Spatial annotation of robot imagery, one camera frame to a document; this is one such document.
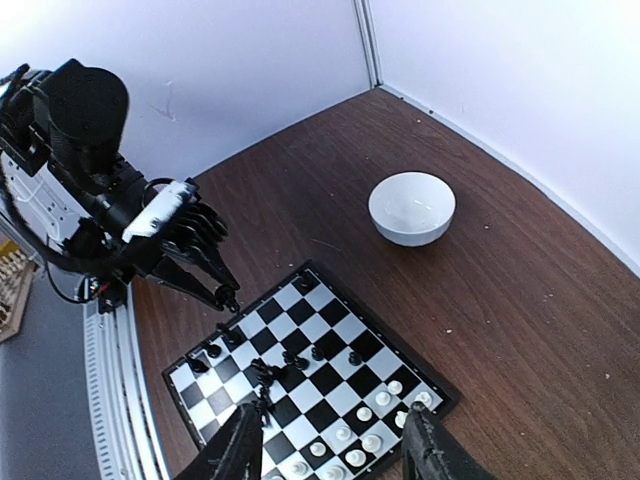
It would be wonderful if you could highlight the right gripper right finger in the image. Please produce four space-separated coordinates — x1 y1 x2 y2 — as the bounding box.
401 402 495 480

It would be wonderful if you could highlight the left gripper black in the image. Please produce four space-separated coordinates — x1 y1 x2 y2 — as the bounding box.
99 199 239 311

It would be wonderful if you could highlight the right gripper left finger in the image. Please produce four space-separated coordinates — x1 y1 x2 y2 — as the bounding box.
176 402 263 480

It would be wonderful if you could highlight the black white chessboard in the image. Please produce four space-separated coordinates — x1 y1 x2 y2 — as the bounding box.
163 262 460 479

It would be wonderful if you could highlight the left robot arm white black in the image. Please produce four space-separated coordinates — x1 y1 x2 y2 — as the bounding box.
1 59 239 313

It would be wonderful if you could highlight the black chess pieces pile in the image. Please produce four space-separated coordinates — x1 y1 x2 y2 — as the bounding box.
250 345 362 432

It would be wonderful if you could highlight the white rook corner piece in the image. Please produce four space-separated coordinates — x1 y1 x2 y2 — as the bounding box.
414 390 433 407

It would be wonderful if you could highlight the white ceramic bowl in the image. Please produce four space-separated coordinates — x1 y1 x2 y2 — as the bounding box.
368 172 457 247

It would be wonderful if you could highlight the aluminium front rail frame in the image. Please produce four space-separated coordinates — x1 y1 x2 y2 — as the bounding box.
83 292 172 480

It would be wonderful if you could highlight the left aluminium corner post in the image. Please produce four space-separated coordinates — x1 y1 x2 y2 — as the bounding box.
352 0 384 88

